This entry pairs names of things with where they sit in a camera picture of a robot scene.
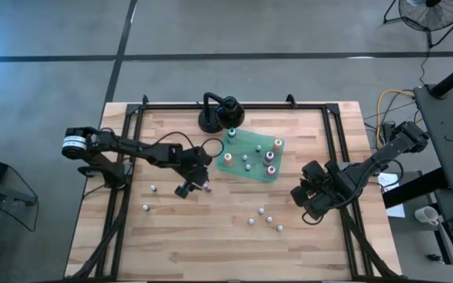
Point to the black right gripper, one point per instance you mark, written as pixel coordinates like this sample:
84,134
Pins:
326,188

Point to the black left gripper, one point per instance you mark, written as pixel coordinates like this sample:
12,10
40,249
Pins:
195,165

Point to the small orange food coloring bottle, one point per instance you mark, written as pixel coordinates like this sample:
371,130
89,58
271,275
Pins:
153,188

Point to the small dark green coloring bottle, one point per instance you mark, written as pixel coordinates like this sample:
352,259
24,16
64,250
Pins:
145,207

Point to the large yellow food coloring bottle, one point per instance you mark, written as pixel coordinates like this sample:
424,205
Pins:
227,158
277,144

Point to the small purple food coloring bottle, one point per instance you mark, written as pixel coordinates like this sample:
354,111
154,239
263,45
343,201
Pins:
269,219

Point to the small black food coloring bottle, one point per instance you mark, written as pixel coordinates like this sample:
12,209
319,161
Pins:
251,221

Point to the large teal food coloring bottle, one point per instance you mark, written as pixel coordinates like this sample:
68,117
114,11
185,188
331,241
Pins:
231,134

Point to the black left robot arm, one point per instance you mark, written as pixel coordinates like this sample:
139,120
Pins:
132,148

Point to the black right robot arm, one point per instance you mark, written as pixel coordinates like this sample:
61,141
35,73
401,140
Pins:
384,151

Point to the green translucent plastic bin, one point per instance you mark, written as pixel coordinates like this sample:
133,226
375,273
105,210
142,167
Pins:
250,175

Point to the black gooseneck desk lamp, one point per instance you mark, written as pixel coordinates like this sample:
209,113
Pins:
230,114

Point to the white paper sheet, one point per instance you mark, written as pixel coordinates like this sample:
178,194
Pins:
397,212

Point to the black power adapter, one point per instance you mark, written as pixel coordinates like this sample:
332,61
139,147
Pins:
386,127

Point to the black support beam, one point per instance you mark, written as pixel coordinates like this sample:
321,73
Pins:
411,188

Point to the white mug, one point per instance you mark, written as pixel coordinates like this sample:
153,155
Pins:
427,215

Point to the small black object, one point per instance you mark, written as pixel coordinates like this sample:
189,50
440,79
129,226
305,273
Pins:
435,258

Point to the grey side table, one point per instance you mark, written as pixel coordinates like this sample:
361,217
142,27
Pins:
446,118

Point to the black low stand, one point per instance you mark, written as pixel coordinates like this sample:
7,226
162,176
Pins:
14,196

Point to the black floor fan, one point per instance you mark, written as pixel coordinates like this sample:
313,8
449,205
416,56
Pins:
415,19

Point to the black metal table frame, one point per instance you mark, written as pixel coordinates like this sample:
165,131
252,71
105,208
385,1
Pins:
273,106

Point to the black frame bracket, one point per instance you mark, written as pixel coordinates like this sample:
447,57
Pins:
290,101
144,100

